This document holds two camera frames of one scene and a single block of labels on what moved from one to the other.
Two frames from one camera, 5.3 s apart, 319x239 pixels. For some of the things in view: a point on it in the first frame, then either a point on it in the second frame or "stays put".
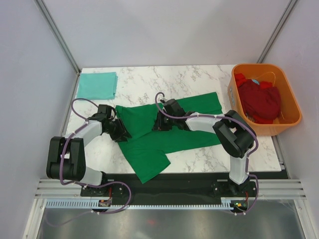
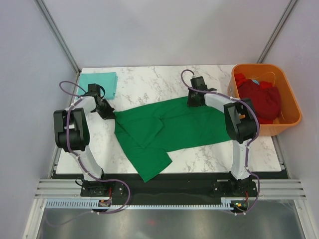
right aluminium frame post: (277, 30) stays put
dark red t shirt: (264, 102) stays put
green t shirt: (144, 151) stays put
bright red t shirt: (240, 78) stays put
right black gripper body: (164, 123) to (192, 100)
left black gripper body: (116, 130) to (104, 110)
